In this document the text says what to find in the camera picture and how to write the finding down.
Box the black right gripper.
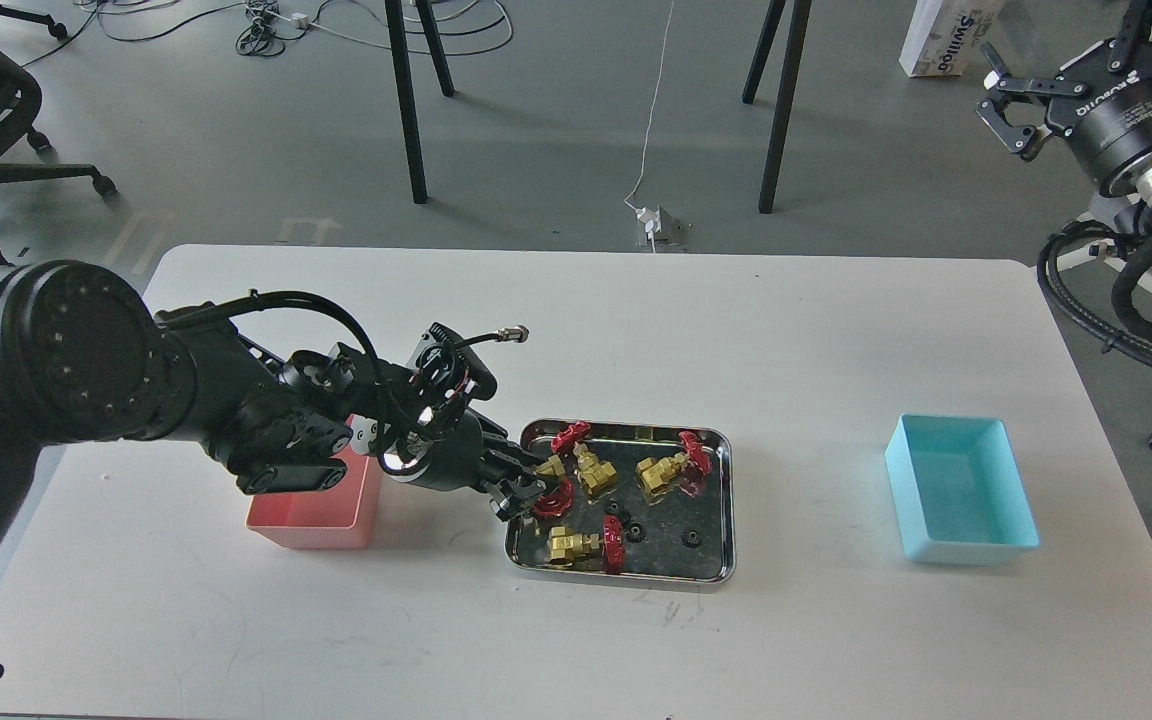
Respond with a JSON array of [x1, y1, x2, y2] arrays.
[[976, 0, 1152, 199]]

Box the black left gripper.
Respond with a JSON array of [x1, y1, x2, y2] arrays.
[[391, 409, 561, 521]]

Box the brass valve red handle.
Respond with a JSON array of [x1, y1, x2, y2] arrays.
[[635, 430, 714, 503], [545, 515, 627, 575], [531, 455, 573, 521], [550, 420, 620, 501]]

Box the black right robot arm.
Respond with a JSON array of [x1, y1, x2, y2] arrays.
[[975, 1, 1152, 367]]

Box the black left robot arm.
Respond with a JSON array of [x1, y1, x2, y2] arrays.
[[0, 260, 559, 679]]

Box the white cardboard box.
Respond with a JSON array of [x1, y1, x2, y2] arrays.
[[899, 1, 1005, 78]]

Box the pink plastic box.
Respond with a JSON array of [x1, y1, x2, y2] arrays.
[[244, 450, 387, 551]]

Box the blue plastic box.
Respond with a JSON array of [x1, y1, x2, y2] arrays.
[[884, 414, 1041, 566]]

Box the metal tray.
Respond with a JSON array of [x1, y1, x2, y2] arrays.
[[505, 419, 736, 585]]

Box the white power adapter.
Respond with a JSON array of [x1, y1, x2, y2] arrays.
[[634, 209, 685, 253]]

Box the black stand legs left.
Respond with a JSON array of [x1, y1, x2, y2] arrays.
[[382, 1, 454, 205]]

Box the black stand legs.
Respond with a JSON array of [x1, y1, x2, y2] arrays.
[[382, 1, 454, 205], [741, 1, 813, 215]]

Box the black stand legs right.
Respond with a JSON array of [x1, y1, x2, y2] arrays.
[[741, 1, 813, 215]]

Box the brass valve red handle top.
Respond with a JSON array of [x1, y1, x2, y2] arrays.
[[550, 420, 620, 501]]

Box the brass valve red handle bottom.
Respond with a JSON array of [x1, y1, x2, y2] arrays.
[[545, 515, 627, 575]]

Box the white cable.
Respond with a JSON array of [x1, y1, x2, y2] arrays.
[[624, 0, 677, 213]]

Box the tangled floor cables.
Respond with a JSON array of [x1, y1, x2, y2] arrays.
[[76, 0, 514, 59]]

